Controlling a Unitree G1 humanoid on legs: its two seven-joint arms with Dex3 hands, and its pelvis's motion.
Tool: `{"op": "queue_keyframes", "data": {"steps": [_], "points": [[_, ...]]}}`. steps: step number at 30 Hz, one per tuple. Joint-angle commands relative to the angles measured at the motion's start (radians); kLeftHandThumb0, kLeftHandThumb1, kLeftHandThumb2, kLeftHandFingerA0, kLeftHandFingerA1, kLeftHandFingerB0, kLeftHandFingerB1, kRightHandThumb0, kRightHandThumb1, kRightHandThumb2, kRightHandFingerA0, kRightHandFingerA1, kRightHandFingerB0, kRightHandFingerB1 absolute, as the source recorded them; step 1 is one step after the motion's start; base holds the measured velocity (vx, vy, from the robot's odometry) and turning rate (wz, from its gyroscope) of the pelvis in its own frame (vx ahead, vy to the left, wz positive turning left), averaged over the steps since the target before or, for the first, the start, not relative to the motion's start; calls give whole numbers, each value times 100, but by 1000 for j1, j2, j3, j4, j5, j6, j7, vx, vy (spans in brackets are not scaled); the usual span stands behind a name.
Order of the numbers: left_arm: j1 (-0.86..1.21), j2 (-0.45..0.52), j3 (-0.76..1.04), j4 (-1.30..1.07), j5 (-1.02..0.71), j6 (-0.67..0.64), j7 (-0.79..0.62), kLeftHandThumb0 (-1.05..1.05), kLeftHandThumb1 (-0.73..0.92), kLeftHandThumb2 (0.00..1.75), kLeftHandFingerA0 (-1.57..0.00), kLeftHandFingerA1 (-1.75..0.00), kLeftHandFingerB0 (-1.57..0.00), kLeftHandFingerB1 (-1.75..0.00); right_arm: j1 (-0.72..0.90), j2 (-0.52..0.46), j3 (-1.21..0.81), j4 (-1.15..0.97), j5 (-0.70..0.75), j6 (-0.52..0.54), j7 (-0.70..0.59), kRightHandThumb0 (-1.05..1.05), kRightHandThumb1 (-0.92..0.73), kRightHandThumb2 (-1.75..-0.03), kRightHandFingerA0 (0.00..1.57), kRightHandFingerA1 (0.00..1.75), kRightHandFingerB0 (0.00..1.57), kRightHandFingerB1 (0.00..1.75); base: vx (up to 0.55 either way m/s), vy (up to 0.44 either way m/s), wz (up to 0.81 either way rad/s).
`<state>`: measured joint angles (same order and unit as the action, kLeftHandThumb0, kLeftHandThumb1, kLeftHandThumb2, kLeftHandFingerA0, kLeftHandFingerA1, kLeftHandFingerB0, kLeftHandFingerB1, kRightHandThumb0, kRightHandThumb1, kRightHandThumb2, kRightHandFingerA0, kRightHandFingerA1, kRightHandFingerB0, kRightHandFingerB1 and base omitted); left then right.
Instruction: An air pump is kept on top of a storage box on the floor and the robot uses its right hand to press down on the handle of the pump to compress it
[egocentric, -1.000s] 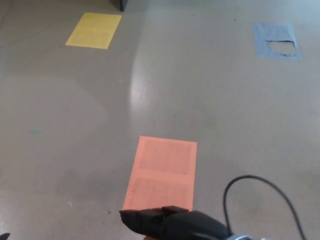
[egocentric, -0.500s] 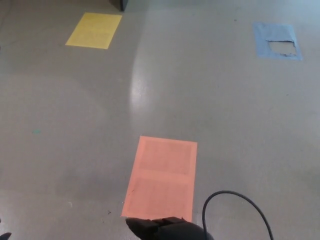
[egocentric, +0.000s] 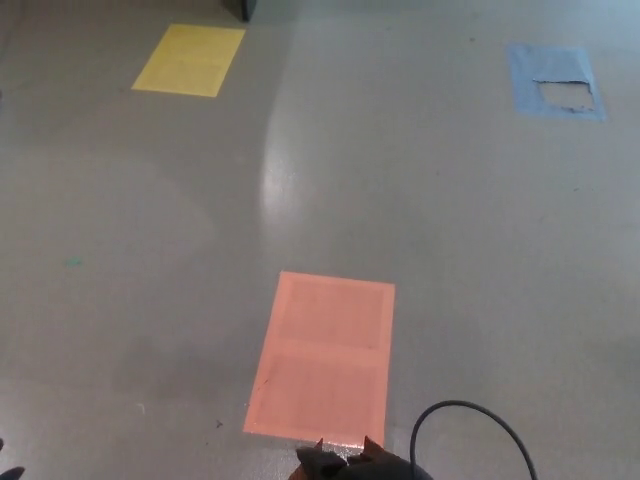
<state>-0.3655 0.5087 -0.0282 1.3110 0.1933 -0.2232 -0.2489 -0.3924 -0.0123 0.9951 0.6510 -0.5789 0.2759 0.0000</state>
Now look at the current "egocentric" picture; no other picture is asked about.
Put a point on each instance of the torn blue paper sheet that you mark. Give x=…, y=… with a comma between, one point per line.
x=547, y=60

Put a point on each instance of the orange paper sheet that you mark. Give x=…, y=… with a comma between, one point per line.
x=325, y=350

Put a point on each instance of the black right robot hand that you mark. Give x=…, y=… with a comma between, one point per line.
x=380, y=467

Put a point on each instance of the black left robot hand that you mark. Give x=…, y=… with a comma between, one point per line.
x=10, y=474

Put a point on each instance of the yellow paper sheet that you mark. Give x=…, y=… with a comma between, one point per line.
x=190, y=57

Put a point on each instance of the dark furniture leg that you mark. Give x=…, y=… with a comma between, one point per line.
x=240, y=7

